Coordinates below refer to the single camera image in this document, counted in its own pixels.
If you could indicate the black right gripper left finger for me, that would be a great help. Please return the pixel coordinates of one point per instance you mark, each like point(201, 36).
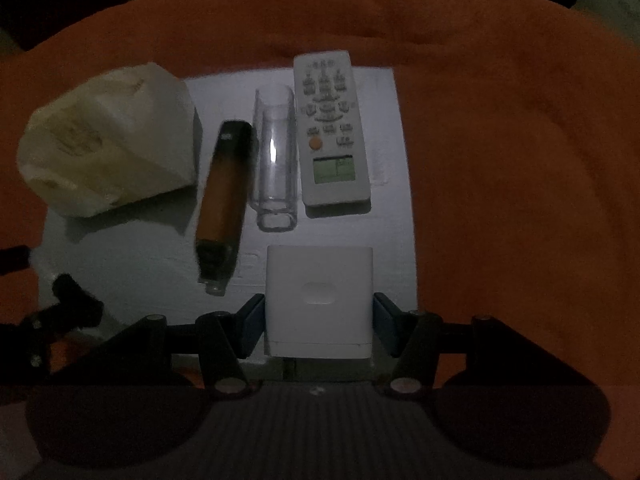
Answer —
point(220, 339)

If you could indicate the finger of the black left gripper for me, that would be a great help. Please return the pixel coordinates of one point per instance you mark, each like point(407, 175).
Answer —
point(75, 309)

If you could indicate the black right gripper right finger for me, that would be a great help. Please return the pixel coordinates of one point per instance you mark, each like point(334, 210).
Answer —
point(417, 339)

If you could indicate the white cube power adapter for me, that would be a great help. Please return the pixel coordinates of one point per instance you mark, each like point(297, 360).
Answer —
point(319, 302)

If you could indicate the tissue pack with dog print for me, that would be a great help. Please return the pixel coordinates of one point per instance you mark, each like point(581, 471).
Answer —
point(124, 136)

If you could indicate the white storage box lid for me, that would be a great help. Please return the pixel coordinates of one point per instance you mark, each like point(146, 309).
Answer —
point(140, 259)

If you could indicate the orange and black tube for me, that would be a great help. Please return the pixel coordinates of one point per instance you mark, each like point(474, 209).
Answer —
point(220, 222)

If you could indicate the white air conditioner remote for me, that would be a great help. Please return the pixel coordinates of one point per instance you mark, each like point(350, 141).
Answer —
point(332, 157)

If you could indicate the orange table cloth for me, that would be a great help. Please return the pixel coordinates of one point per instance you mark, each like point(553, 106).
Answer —
point(521, 121)

